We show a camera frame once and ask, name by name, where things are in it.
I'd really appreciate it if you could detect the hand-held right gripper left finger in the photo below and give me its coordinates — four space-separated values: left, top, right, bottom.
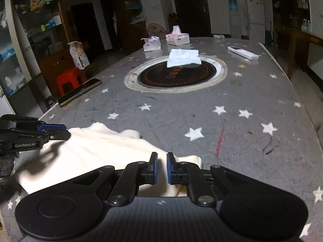
73 152 159 206

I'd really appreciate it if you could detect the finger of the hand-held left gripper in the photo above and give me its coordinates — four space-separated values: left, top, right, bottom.
0 114 67 132
40 130 71 142

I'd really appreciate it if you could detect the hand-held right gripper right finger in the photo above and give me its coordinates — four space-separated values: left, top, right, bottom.
167 152 255 206

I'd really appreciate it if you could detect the cream white garment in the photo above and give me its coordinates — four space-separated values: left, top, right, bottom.
14 122 203 197

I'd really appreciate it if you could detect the black smartphone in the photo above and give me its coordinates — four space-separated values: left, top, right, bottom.
58 78 103 107

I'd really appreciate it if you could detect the red plastic stool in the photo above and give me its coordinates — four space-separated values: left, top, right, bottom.
56 67 87 95

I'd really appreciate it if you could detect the glass door cabinet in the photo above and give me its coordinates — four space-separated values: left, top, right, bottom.
0 0 33 116

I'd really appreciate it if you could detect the wooden display shelf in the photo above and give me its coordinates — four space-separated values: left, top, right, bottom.
11 0 106 96

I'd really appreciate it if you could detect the printed paper bag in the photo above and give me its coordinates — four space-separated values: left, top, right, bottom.
69 41 91 70

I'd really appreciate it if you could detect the round built-in induction cooker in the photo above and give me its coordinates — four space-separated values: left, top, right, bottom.
124 55 227 94

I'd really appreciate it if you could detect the white paper tissue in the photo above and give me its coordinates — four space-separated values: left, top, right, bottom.
167 48 202 68

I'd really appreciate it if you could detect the torn soft tissue pack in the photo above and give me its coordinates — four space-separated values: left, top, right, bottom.
141 36 161 52

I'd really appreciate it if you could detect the white pink tissue box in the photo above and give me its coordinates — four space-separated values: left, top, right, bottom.
165 25 190 46

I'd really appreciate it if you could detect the white remote control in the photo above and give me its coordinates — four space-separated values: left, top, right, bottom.
228 46 259 61

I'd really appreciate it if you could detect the round standing fan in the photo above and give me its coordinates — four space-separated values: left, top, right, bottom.
146 23 166 39

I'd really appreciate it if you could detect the dark wooden bookshelf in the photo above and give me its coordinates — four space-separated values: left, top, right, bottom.
111 0 148 53

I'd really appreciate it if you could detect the white water dispenser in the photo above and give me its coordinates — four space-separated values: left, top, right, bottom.
229 11 241 39

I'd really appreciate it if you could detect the dark wooden door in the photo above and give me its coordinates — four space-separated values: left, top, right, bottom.
171 0 212 38

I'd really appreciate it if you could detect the white refrigerator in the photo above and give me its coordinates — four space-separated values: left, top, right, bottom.
244 0 266 41

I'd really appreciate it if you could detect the wooden side table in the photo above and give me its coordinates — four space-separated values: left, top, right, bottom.
274 21 323 78

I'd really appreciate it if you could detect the dark wooden shelf cabinet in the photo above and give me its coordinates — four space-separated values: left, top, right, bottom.
270 0 313 48

